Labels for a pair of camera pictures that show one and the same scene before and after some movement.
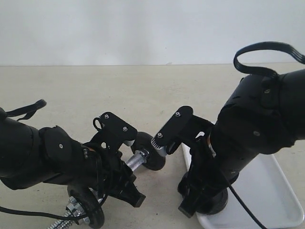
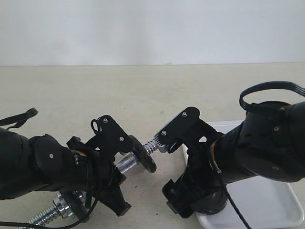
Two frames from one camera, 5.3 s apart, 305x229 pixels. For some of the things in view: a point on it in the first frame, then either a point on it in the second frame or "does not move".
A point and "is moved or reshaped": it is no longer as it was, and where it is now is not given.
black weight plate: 215,206 does not move
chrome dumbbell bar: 66,222 is moved or reshaped
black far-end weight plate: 155,161 is moved or reshaped
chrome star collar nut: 74,208 to 64,209
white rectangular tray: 265,186 does not move
